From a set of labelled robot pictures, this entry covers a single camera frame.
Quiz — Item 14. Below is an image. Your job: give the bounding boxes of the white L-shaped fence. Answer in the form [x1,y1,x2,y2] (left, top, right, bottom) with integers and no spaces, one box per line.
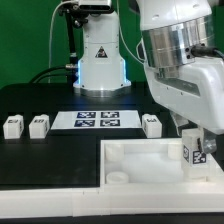
[0,158,224,219]

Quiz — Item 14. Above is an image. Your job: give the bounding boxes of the white square table top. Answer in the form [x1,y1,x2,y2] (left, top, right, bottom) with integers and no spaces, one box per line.
[100,139,217,195]

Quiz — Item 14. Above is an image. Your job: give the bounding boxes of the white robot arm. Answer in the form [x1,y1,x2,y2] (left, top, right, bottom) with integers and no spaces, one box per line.
[74,0,224,154]

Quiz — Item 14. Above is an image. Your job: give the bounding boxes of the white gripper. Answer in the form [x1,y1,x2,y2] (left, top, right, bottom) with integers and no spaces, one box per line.
[145,57,224,154]

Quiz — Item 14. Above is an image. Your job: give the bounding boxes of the black camera stand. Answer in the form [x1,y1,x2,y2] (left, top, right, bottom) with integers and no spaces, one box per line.
[58,0,88,64]

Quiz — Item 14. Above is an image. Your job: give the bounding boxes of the white cable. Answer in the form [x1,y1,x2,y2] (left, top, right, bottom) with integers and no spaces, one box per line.
[47,0,80,84]

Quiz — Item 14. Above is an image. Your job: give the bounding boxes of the black cables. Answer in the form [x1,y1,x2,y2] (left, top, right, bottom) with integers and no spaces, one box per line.
[29,65,79,84]

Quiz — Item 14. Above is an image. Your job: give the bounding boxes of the white marker sheet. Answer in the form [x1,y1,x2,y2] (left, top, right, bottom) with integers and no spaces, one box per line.
[51,110,141,130]

